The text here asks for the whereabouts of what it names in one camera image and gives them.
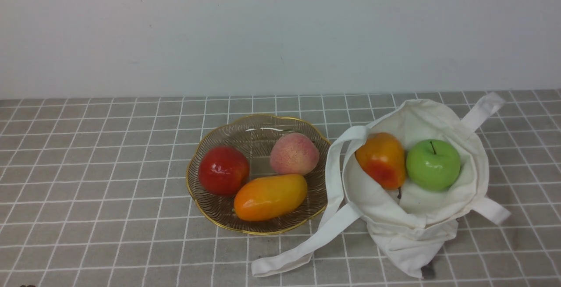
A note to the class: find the green apple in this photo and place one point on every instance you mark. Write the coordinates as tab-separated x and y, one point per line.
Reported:
433	165

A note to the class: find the gold-rimmed glass fruit bowl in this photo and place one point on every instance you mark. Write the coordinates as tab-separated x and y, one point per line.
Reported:
255	136

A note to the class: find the white cloth tote bag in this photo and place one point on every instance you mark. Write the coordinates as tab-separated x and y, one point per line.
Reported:
411	230

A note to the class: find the pink peach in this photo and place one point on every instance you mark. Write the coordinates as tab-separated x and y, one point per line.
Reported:
294	154

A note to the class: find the orange yellow mango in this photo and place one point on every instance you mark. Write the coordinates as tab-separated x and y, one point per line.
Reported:
267	198

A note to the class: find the red apple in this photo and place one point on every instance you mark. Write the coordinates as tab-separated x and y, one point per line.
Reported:
223	171

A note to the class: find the orange red pear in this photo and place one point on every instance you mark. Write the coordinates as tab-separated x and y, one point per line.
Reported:
382	158

